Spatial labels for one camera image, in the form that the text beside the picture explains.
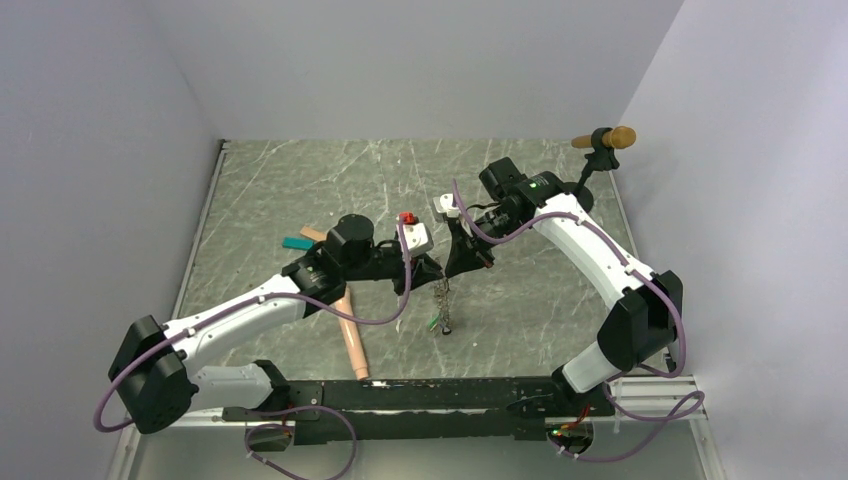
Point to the gold microphone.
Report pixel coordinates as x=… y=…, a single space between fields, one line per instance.
x=620 y=137

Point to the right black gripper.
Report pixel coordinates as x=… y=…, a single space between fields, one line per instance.
x=468 y=253

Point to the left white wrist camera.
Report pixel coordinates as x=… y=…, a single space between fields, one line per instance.
x=418 y=238

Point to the tan wooden block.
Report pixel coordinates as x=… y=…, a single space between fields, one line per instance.
x=312 y=234

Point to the metal disc with keyrings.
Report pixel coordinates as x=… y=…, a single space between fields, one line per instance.
x=441 y=295

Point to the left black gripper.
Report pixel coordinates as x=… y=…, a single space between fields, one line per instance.
x=423 y=270

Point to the black microphone stand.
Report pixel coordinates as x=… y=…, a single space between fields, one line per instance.
x=598 y=160

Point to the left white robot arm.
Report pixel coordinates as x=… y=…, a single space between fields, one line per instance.
x=164 y=370

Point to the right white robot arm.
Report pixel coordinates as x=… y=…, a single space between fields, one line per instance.
x=644 y=307

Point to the aluminium frame rail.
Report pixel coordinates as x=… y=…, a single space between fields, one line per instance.
x=127 y=446

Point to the black base beam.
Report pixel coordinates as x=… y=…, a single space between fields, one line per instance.
x=523 y=408

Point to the teal block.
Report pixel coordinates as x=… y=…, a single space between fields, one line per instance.
x=295 y=243

